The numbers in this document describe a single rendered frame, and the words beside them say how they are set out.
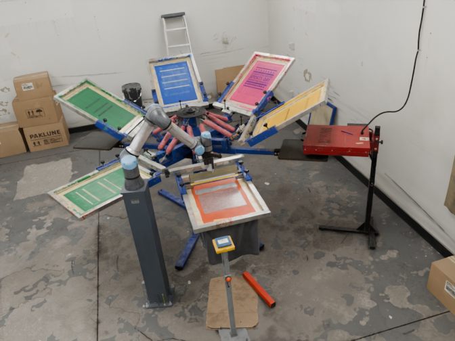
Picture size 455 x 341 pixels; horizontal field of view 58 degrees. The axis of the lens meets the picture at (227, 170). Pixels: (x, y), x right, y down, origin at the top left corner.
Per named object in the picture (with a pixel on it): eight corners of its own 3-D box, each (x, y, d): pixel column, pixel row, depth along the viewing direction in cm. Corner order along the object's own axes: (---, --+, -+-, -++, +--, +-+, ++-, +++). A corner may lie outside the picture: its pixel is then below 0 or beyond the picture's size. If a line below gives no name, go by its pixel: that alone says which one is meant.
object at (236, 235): (261, 254, 334) (258, 212, 313) (207, 268, 326) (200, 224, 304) (259, 252, 337) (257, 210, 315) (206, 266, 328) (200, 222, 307)
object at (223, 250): (250, 342, 325) (243, 248, 277) (223, 349, 321) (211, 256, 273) (242, 320, 343) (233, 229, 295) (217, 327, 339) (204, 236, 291)
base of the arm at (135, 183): (122, 191, 307) (120, 180, 302) (126, 180, 320) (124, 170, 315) (143, 189, 307) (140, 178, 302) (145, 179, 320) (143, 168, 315)
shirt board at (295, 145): (329, 147, 409) (330, 141, 405) (327, 168, 376) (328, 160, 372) (202, 142, 445) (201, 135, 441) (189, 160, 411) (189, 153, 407)
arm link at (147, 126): (118, 166, 309) (155, 105, 296) (116, 157, 321) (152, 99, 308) (132, 172, 315) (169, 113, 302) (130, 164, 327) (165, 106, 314)
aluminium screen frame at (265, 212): (271, 216, 307) (270, 212, 305) (193, 233, 296) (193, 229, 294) (240, 167, 373) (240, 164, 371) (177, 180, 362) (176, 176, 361)
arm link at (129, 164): (124, 180, 302) (120, 164, 295) (122, 171, 313) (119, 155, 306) (141, 176, 305) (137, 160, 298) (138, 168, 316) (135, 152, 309)
